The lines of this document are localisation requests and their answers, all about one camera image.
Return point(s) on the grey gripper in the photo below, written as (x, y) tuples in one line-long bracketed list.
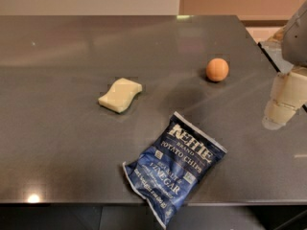
[(295, 40)]

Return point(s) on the yellow sponge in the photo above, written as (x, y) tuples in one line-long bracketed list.
[(120, 95)]

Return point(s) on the grey side counter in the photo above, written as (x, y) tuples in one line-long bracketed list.
[(272, 51)]

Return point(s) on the orange fruit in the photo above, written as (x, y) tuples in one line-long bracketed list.
[(217, 69)]

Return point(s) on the blue kettle chips bag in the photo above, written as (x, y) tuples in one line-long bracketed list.
[(168, 170)]

